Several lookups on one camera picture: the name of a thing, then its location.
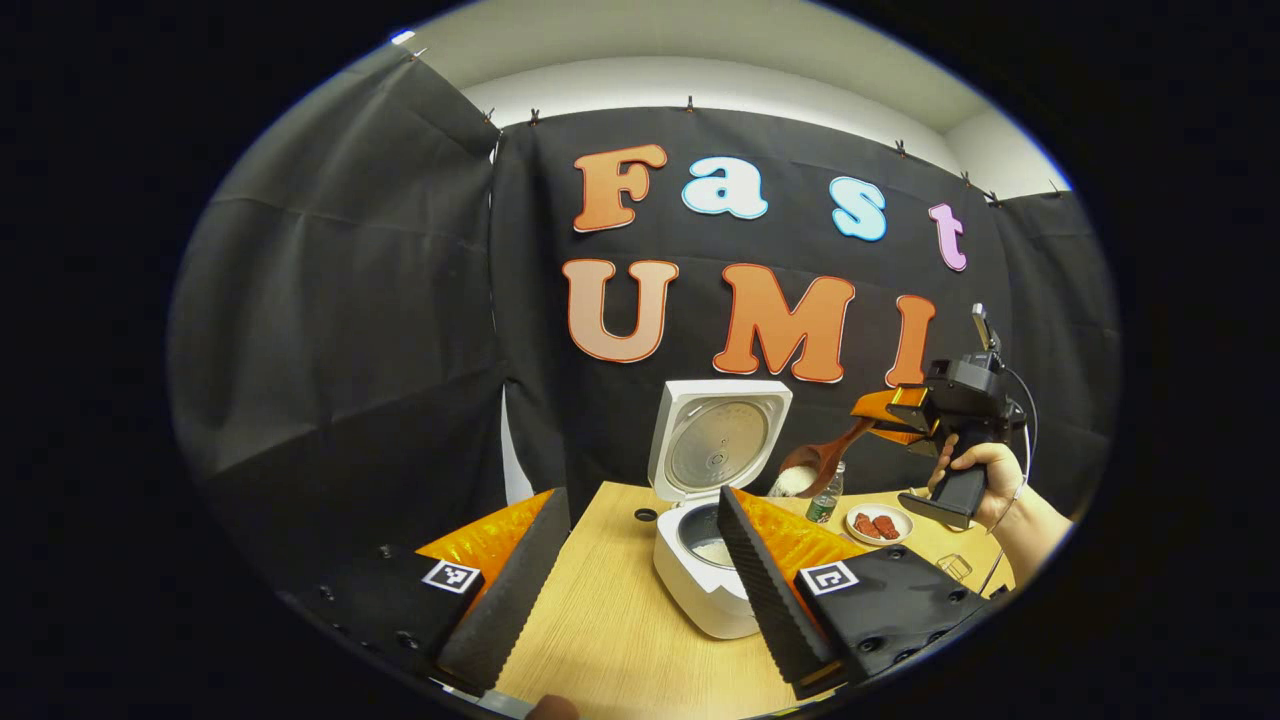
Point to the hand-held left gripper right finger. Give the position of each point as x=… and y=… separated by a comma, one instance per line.
x=770, y=600

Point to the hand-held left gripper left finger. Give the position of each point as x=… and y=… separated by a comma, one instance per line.
x=500, y=600

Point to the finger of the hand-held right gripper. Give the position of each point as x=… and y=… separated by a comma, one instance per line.
x=905, y=435
x=880, y=405

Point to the brown wooden spoon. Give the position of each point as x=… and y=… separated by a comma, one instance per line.
x=825, y=455

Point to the layer of white rice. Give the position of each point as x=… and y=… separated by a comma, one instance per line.
x=715, y=550

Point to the spoonful of white rice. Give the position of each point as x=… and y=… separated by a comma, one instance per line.
x=795, y=482

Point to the white rice cooker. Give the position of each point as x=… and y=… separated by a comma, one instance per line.
x=715, y=440

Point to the red meat piece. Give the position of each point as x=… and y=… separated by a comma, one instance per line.
x=887, y=527
x=865, y=525

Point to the clear plastic water bottle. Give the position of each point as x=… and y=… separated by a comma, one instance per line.
x=824, y=500

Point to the small white plate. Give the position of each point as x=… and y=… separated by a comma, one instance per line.
x=880, y=540

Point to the black backdrop cloth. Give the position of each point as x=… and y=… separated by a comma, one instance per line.
x=350, y=300

